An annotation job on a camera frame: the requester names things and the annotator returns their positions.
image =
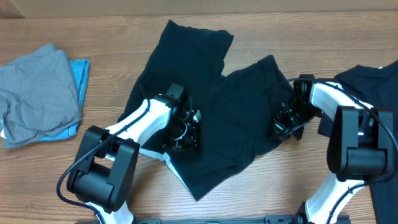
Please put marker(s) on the grey folded garment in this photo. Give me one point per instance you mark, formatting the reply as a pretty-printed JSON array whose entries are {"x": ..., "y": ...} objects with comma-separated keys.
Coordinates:
[{"x": 39, "y": 97}]

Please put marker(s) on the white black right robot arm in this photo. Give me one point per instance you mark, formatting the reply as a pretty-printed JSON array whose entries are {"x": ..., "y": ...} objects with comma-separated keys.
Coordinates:
[{"x": 359, "y": 152}]

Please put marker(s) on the blue folded garment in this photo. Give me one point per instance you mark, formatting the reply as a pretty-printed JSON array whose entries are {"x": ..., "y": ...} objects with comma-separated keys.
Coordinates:
[{"x": 80, "y": 71}]

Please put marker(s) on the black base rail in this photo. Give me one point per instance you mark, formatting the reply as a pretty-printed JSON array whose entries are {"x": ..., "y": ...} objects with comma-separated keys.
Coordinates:
[{"x": 211, "y": 221}]

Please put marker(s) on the black shorts with patterned waistband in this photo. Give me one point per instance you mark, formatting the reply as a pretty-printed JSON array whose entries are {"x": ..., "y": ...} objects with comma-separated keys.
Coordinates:
[{"x": 237, "y": 110}]

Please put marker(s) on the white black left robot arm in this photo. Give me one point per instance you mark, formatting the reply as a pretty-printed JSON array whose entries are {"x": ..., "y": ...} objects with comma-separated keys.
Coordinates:
[{"x": 102, "y": 174}]

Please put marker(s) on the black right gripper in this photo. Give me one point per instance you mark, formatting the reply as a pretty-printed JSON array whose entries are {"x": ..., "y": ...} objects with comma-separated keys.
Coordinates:
[{"x": 283, "y": 126}]

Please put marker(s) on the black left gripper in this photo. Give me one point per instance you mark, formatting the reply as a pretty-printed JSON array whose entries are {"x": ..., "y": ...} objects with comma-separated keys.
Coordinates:
[{"x": 189, "y": 144}]

